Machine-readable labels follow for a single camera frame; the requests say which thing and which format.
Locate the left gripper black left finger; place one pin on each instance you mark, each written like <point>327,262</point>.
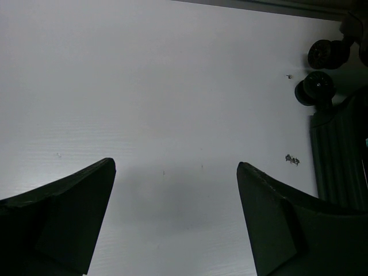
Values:
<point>53,229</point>

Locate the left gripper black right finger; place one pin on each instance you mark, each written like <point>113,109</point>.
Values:
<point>294,233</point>

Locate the black hard-shell suitcase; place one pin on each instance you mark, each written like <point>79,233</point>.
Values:
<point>338,133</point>

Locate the small dark screw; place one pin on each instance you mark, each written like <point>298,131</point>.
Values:
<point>292,159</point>

